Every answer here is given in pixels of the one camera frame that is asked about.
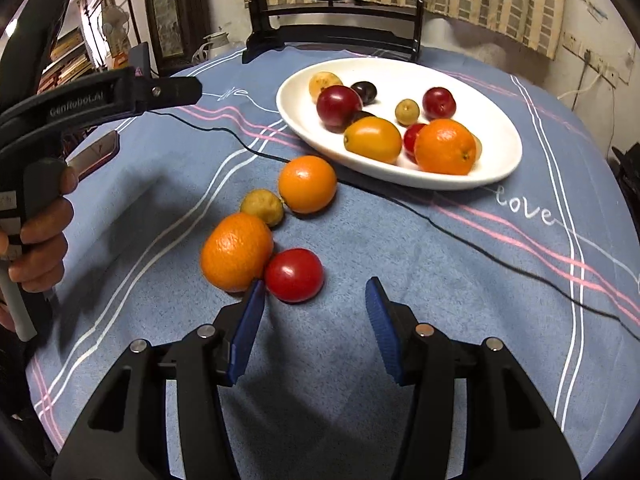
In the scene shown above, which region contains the bookshelf with books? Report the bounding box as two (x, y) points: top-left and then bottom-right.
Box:
(37, 25), (95, 93)

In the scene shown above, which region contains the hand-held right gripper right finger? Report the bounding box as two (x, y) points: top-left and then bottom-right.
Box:
(365, 276), (582, 480)

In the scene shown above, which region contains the white oval plate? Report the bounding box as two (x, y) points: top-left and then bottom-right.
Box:
(276, 57), (524, 191)

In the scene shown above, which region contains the white kettle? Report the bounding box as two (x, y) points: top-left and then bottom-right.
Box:
(192, 31), (236, 66)

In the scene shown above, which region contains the small orange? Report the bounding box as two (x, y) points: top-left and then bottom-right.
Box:
(278, 155), (338, 215)

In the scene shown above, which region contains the electric fan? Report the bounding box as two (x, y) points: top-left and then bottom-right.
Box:
(102, 5), (133, 56)

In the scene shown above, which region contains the white power cable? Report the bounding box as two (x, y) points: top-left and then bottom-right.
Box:
(557, 71), (604, 102)

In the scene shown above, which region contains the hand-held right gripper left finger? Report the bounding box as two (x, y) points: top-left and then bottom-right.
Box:
(52, 279), (267, 480)

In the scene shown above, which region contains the red cherry tomato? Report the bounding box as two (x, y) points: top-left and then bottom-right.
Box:
(403, 122), (429, 163)
(264, 248), (325, 304)

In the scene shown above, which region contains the black plum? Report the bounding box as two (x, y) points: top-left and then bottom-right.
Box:
(350, 81), (378, 107)

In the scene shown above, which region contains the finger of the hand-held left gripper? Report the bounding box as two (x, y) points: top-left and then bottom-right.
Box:
(116, 69), (203, 113)
(131, 42), (151, 79)

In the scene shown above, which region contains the blue striped tablecloth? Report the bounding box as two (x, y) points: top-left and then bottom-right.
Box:
(25, 45), (640, 480)

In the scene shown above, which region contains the dark framed painting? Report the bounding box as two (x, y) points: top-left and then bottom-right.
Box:
(142, 0), (211, 68)

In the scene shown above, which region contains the spotted yellow pear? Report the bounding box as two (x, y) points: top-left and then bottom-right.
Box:
(308, 71), (344, 101)

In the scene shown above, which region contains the person's left hand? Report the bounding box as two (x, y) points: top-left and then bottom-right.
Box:
(0, 166), (80, 331)

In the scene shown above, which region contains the beige checked curtain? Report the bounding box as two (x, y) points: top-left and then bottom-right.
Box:
(240, 0), (571, 61)

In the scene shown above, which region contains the wall socket strip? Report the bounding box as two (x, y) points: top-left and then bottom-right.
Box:
(582, 49), (631, 86)

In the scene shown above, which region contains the small yellow-green fruit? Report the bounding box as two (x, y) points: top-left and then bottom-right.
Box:
(240, 189), (285, 228)
(395, 99), (421, 126)

